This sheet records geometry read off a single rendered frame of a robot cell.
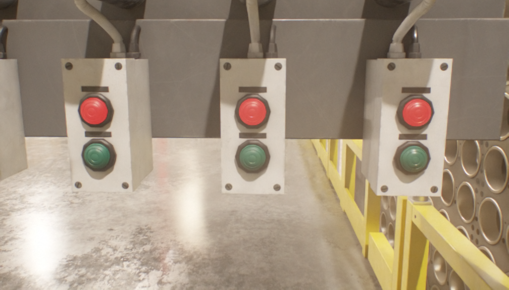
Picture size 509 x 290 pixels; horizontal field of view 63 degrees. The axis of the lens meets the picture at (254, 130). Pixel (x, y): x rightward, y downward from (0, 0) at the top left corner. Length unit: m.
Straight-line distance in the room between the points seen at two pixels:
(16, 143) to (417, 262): 0.98
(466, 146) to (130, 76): 2.58
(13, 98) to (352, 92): 0.43
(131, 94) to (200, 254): 1.29
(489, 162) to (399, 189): 2.18
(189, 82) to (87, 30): 0.14
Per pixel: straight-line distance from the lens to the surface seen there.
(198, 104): 0.55
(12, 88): 0.62
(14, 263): 1.88
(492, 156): 2.65
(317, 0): 0.57
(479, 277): 0.86
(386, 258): 1.47
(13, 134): 0.62
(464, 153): 2.91
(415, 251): 1.21
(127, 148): 0.49
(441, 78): 0.48
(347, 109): 0.55
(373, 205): 1.66
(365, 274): 1.63
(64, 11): 0.63
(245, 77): 0.45
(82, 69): 0.49
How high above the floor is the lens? 0.77
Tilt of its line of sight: 10 degrees down
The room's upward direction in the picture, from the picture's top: straight up
